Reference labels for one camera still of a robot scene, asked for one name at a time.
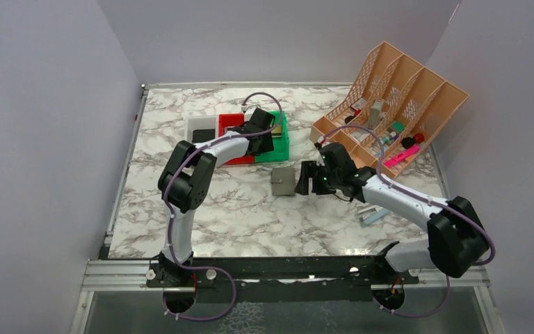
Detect red plastic bin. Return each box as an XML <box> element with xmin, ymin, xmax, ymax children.
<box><xmin>217</xmin><ymin>113</ymin><xmax>257</xmax><ymax>166</ymax></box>

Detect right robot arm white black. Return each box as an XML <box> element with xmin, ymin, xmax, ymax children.
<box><xmin>295</xmin><ymin>143</ymin><xmax>494</xmax><ymax>278</ymax></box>

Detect light blue stapler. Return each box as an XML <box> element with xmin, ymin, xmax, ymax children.
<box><xmin>357</xmin><ymin>206</ymin><xmax>390</xmax><ymax>227</ymax></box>

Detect red white small box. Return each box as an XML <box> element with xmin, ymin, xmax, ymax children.
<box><xmin>350</xmin><ymin>97</ymin><xmax>367</xmax><ymax>113</ymax></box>

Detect black mounting rail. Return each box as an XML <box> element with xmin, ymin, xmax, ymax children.
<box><xmin>145</xmin><ymin>254</ymin><xmax>419</xmax><ymax>303</ymax></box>

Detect green plastic bin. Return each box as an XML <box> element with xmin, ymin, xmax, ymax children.
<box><xmin>254</xmin><ymin>113</ymin><xmax>290</xmax><ymax>164</ymax></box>

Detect black card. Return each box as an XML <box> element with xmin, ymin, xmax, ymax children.
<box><xmin>191</xmin><ymin>129</ymin><xmax>216</xmax><ymax>143</ymax></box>

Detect grey box in organizer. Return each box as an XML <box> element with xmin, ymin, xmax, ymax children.
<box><xmin>367</xmin><ymin>98</ymin><xmax>385</xmax><ymax>130</ymax></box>

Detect pink highlighter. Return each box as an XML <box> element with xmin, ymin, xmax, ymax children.
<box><xmin>383</xmin><ymin>145</ymin><xmax>420</xmax><ymax>168</ymax></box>

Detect gold card with stripe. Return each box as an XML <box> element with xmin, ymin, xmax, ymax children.
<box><xmin>271</xmin><ymin>125</ymin><xmax>283</xmax><ymax>138</ymax></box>

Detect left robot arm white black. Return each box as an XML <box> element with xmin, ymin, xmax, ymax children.
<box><xmin>158</xmin><ymin>108</ymin><xmax>280</xmax><ymax>280</ymax></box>

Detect grey card holder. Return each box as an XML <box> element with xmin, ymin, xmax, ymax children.
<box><xmin>270</xmin><ymin>167</ymin><xmax>296</xmax><ymax>197</ymax></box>

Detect green capped glue stick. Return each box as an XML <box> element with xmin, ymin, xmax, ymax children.
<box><xmin>382</xmin><ymin>121</ymin><xmax>405</xmax><ymax>145</ymax></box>

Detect peach desk organizer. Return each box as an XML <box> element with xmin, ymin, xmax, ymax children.
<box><xmin>309</xmin><ymin>42</ymin><xmax>469</xmax><ymax>178</ymax></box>

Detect white plastic bin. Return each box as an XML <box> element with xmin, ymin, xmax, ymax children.
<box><xmin>184</xmin><ymin>115</ymin><xmax>218</xmax><ymax>143</ymax></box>

